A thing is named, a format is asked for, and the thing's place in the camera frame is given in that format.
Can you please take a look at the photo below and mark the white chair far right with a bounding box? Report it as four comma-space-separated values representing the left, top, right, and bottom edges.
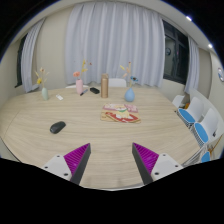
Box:
172, 95, 184, 108

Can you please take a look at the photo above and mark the white chair blue seat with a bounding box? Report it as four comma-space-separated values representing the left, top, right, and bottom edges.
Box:
192, 108, 218, 147
177, 97, 204, 128

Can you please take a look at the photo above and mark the white right curtain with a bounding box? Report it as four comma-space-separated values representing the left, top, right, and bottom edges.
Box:
184, 37, 200, 93

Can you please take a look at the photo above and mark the small white device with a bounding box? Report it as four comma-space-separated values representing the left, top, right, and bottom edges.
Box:
56, 94, 63, 101

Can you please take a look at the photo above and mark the green vase with flowers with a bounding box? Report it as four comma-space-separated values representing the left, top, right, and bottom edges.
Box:
35, 67, 49, 100

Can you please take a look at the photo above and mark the black computer mouse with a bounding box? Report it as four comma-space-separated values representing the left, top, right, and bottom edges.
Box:
50, 121, 66, 134

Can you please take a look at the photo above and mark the white centre curtain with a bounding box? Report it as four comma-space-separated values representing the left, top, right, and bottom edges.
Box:
65, 2, 165, 86

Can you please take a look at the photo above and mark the blue seat chair lower right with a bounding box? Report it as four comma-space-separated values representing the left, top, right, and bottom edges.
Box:
201, 151, 211, 163

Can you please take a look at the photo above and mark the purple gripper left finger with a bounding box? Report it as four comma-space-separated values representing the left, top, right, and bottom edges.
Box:
42, 143, 91, 185

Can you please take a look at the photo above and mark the dark right window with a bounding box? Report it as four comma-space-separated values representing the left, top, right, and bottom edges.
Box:
163, 21, 189, 84

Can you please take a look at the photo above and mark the white chair behind table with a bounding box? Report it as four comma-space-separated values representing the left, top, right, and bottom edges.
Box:
109, 78, 126, 87

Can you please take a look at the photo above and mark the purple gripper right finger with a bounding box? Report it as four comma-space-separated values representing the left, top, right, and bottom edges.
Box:
132, 143, 183, 185

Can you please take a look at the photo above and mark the pink vase with flowers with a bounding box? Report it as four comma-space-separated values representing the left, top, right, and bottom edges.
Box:
73, 59, 88, 95

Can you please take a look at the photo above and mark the white left curtain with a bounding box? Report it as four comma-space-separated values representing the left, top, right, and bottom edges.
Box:
21, 19, 44, 93

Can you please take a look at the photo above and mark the tan cylindrical bottle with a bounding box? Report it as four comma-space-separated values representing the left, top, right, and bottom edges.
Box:
101, 73, 109, 98

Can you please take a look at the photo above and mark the blue round vase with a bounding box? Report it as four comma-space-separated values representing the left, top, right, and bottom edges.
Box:
124, 88, 135, 102

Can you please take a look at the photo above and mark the black glasses case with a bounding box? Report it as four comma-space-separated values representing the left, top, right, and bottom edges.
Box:
90, 87, 100, 94

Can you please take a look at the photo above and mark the white curtain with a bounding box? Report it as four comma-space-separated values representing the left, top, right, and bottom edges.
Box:
184, 37, 200, 93
21, 19, 44, 93
65, 2, 165, 86

